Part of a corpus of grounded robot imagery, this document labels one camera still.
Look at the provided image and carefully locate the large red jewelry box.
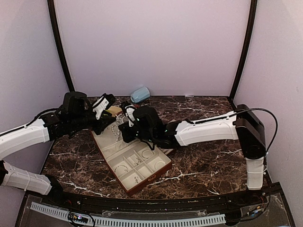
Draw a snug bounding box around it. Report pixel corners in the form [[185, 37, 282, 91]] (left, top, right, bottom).
[[91, 114, 172, 196]]

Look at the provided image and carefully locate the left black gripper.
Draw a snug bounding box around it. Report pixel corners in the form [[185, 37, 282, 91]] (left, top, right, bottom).
[[70, 105, 116, 136]]

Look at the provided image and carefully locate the white cable duct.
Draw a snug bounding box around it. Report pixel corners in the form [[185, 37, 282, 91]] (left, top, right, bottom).
[[30, 202, 226, 227]]

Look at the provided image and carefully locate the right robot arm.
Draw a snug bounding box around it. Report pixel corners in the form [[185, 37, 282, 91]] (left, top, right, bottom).
[[118, 102, 270, 205]]

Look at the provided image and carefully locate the chunky pearl necklace in lid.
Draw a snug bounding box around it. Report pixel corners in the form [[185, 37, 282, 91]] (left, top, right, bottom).
[[110, 124, 121, 142]]

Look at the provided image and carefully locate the small red jewelry tray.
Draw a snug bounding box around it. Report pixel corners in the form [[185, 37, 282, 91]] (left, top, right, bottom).
[[160, 148, 174, 155]]

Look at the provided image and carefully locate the light blue faceted cup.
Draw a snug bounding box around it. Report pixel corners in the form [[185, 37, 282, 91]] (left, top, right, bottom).
[[130, 87, 150, 103]]

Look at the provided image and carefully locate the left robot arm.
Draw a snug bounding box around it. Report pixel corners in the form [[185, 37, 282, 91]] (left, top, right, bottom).
[[0, 91, 116, 206]]

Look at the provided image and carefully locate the beige plate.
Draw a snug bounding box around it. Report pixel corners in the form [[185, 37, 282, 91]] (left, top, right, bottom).
[[106, 106, 123, 116]]

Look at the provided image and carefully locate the white bangle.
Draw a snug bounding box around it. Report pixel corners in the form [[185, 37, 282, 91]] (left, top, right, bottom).
[[154, 161, 166, 170]]

